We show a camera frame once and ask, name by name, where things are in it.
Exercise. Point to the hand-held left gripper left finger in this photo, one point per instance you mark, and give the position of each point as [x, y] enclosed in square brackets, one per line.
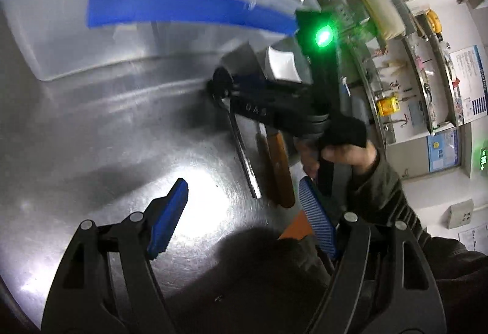
[169, 215]

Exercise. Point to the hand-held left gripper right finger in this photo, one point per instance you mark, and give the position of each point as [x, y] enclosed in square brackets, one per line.
[316, 215]

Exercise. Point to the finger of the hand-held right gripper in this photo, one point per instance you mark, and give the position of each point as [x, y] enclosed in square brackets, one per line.
[244, 80]
[223, 95]

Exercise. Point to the clear plastic box blue latches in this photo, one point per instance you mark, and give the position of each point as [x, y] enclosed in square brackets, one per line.
[76, 47]

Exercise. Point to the person's right forearm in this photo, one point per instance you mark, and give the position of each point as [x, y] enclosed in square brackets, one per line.
[381, 196]

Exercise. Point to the person's right hand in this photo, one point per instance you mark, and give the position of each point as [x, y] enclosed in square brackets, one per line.
[347, 156]

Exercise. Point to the white square dish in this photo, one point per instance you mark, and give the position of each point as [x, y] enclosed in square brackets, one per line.
[282, 65]

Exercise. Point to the yellow device on shelf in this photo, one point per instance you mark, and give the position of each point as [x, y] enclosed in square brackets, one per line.
[387, 107]

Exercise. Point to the green exit sign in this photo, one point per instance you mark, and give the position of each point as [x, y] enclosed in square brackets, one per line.
[484, 158]

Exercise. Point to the small blue wall poster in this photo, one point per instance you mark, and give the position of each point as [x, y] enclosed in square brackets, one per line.
[444, 151]

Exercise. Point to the white wall junction box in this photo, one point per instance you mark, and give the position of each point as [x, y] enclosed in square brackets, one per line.
[460, 213]

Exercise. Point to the large blue wall poster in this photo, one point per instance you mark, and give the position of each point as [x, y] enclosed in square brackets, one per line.
[471, 82]

